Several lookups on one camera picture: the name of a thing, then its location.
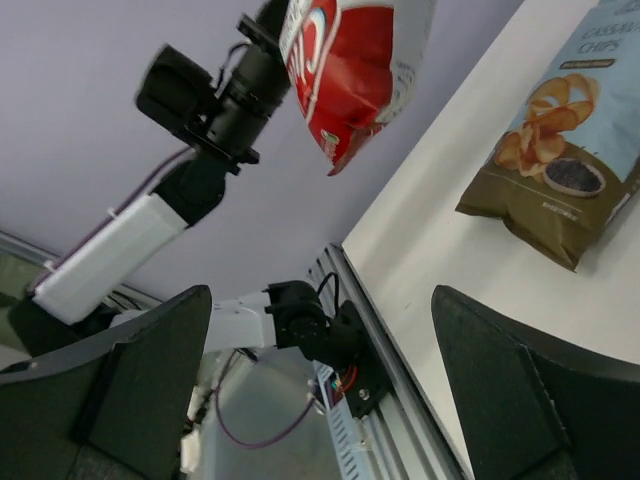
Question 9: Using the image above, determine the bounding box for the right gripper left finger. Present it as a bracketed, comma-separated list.
[1, 285, 212, 479]

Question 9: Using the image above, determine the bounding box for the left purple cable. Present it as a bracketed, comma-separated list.
[49, 144, 314, 451]

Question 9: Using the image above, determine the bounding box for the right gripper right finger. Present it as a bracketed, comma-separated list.
[431, 285, 639, 479]

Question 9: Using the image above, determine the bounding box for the white slotted cable duct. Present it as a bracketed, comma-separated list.
[313, 361, 374, 480]

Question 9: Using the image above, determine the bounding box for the aluminium mounting rail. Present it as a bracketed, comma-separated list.
[308, 245, 472, 479]

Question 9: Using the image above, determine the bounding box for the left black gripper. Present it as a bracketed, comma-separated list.
[237, 0, 289, 55]

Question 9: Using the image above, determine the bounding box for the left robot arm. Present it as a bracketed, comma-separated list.
[7, 1, 365, 371]

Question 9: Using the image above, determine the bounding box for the light blue cassava chips bag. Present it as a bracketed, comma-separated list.
[456, 1, 639, 270]

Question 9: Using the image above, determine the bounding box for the red Chuba bag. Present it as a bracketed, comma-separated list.
[279, 0, 436, 176]

